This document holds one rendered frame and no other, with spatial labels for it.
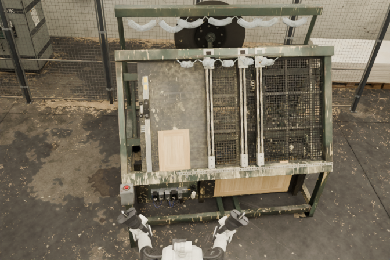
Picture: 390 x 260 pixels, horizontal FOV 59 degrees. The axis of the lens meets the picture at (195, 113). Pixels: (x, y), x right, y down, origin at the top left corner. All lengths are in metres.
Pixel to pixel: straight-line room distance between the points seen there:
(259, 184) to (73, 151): 2.65
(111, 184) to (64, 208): 0.63
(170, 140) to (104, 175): 1.57
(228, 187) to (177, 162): 0.84
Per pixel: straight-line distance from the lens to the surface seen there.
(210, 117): 3.45
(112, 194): 4.53
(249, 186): 4.12
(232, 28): 3.89
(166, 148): 3.46
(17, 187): 4.97
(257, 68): 3.52
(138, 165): 3.68
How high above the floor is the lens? 3.41
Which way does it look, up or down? 37 degrees down
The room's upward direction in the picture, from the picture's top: 3 degrees clockwise
